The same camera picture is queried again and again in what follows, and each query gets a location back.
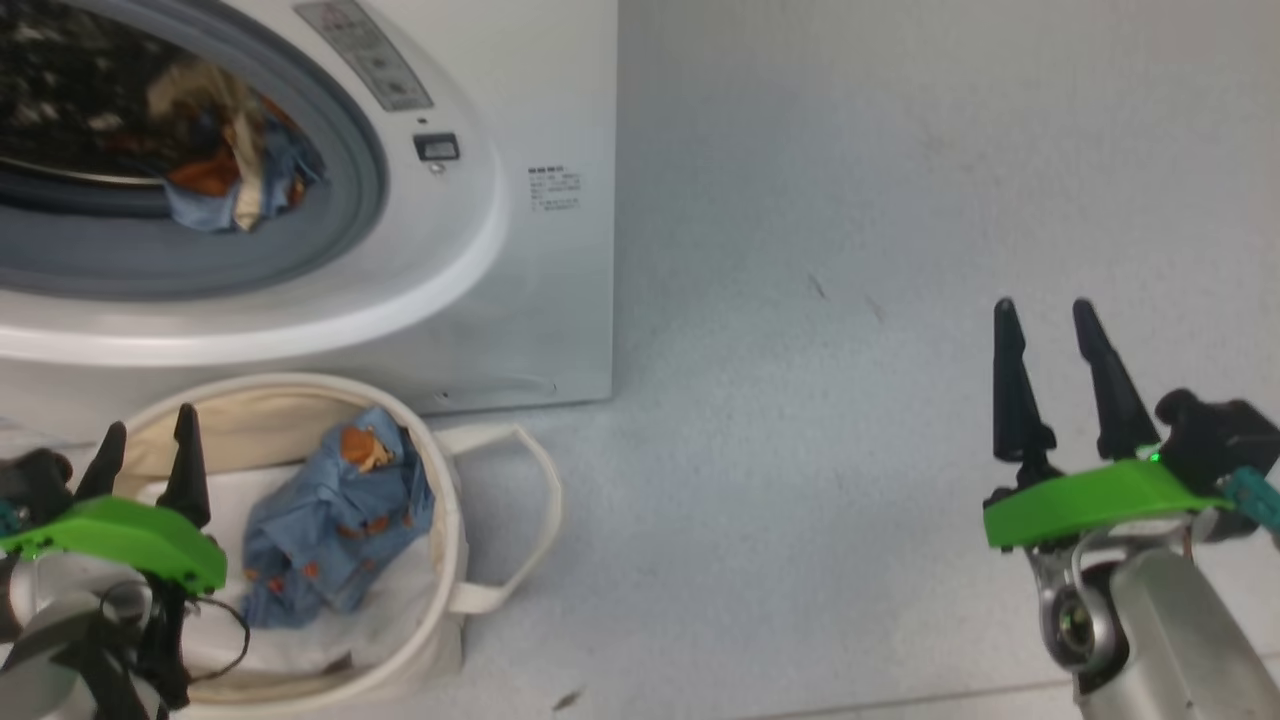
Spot cream garment orange blue print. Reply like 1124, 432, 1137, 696
145, 58, 329, 236

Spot thin black left gripper cable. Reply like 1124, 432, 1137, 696
180, 592, 252, 685

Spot blue denim garment orange patches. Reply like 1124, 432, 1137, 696
240, 404, 438, 629

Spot teal plug right camera cable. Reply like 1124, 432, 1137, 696
1220, 465, 1280, 549

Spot white front-loading washing machine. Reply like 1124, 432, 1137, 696
0, 0, 619, 447

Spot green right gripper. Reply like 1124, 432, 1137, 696
982, 297, 1237, 601

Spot white canvas laundry basket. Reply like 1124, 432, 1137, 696
100, 373, 564, 720

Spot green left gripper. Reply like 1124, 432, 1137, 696
0, 403, 229, 597

